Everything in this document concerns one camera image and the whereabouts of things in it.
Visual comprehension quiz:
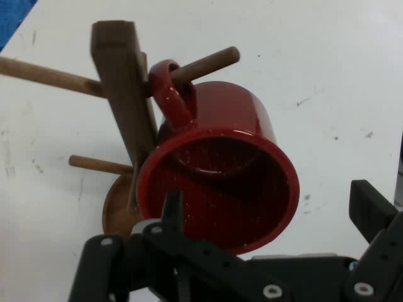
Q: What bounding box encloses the dark wooden mug tree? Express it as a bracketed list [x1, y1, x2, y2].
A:
[0, 20, 241, 243]

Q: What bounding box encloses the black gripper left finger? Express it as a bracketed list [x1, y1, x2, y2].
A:
[67, 189, 292, 302]

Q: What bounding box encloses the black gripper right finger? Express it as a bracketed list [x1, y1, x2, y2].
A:
[344, 179, 403, 302]

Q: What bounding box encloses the blue foam puzzle mat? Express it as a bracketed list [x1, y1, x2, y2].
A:
[0, 0, 32, 53]

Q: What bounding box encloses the dark red speckled mug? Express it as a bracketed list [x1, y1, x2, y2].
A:
[135, 59, 300, 256]

